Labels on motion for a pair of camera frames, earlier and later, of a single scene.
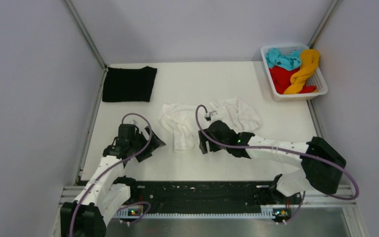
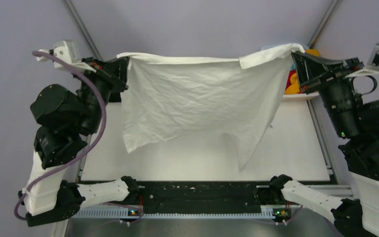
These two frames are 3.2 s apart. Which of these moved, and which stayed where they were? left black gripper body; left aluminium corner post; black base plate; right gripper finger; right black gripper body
Moved: right black gripper body; right gripper finger; left black gripper body
Stayed: black base plate; left aluminium corner post
